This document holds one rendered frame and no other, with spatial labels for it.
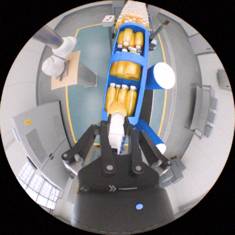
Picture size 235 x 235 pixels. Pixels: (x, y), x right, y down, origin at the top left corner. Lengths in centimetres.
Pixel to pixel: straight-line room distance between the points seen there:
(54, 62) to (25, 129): 117
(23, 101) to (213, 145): 621
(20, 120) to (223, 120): 478
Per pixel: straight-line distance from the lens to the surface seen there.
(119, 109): 24
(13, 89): 282
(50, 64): 70
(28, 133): 157
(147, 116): 173
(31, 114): 160
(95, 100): 173
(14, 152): 257
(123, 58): 49
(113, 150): 86
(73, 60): 86
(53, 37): 59
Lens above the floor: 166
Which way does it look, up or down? 71 degrees down
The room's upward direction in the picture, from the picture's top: 176 degrees clockwise
